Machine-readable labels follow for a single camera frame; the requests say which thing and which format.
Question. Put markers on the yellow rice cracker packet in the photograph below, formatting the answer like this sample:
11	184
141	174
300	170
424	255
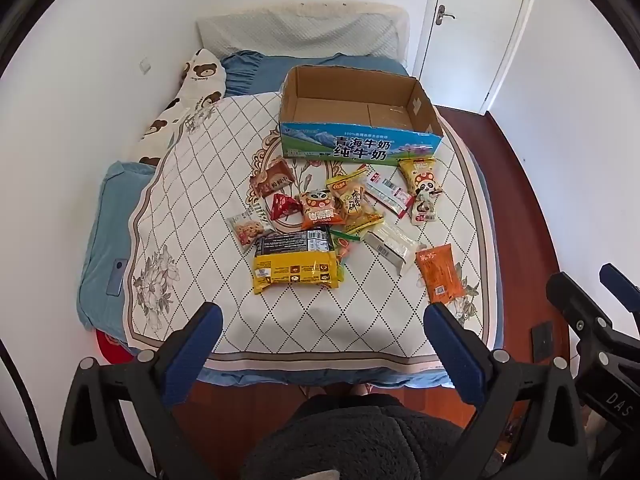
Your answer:
357	200

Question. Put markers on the clear cookie packet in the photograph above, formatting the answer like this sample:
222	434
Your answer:
247	227

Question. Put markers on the green candy packet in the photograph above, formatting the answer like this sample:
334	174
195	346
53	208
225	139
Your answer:
344	247

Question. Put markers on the blue phone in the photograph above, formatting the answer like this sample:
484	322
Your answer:
115	277

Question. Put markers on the white padded headboard cover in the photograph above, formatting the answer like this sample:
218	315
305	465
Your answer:
300	30

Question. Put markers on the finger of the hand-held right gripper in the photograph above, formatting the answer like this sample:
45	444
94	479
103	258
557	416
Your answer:
617	280
575	305

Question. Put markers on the bear print pillow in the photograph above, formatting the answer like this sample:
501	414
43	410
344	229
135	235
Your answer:
192	90

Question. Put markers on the large yellow black noodle packet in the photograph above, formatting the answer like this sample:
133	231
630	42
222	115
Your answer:
295	262

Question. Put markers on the white diamond pattern quilt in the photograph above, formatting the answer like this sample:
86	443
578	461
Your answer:
200	220

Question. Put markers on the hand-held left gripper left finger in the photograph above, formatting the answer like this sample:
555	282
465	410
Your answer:
192	360

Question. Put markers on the blue cushion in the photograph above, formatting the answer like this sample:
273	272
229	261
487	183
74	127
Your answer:
107	240

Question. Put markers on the white door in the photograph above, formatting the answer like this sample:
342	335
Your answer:
475	20

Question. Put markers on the blue ruffled pillow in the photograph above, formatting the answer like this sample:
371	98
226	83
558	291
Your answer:
260	67

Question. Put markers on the red triangular snack packet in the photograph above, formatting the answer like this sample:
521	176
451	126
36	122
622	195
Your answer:
284	206

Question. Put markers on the dark fleece garment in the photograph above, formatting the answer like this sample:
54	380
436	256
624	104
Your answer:
370	440

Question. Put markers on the cardboard box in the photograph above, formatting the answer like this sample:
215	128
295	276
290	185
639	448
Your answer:
350	110

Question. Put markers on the red round object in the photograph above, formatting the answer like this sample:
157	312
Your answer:
112	350

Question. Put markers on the yellow panda snack packet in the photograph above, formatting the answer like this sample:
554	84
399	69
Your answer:
422	177

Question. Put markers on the red panda snack packet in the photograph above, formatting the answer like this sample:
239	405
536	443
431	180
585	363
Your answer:
320	207

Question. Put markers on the brown cake packet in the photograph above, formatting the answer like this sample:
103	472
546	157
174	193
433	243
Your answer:
272	177

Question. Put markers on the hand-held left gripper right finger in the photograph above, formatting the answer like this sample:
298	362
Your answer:
457	360

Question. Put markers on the white wafer packet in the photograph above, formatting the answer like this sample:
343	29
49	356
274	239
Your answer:
392	242

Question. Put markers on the orange snack packet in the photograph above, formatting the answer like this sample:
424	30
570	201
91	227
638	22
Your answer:
441	272

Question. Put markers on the white wall socket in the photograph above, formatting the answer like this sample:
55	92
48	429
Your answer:
145	66

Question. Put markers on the red white spicy strip packet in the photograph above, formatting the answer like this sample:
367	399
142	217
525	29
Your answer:
377	179
395	197

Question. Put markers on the small white brown snack packet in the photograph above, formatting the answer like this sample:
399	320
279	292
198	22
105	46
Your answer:
425	210

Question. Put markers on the black floor socket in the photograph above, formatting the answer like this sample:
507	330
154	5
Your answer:
542	341

